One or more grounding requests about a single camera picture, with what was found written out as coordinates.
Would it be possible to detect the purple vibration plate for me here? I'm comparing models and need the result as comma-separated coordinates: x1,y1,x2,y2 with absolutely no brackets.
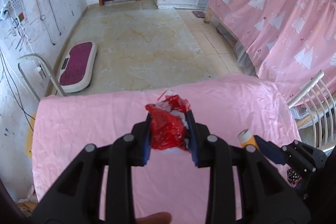
58,41,97,94

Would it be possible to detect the yellow tube white cap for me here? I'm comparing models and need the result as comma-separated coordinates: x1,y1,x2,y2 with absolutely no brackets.
237,129,259,147

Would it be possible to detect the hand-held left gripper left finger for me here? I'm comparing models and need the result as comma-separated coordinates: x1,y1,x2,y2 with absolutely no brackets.
30,114,153,224

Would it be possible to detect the white plastic bag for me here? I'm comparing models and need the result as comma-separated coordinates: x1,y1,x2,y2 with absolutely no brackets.
17,186,37,203

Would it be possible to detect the pink tree print curtain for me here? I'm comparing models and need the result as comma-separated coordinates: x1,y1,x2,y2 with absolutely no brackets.
207,0,336,109

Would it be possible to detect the red printed snack packet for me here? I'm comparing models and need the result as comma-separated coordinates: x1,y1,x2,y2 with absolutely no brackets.
145,90,192,152

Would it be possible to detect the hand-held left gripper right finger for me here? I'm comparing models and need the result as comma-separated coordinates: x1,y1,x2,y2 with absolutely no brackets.
185,109,311,224

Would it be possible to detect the white metal chair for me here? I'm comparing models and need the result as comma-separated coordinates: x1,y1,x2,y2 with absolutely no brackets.
286,70,336,153

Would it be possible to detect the white chair frame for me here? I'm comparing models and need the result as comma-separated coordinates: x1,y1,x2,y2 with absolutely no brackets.
18,54,67,97

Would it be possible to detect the person's left hand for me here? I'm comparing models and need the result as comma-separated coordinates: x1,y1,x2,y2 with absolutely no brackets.
135,212,172,224

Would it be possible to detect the pink bed sheet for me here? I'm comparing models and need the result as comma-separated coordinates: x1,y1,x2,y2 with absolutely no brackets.
31,72,302,224

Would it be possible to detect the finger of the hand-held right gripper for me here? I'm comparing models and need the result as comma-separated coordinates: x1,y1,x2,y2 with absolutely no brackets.
253,135,289,165

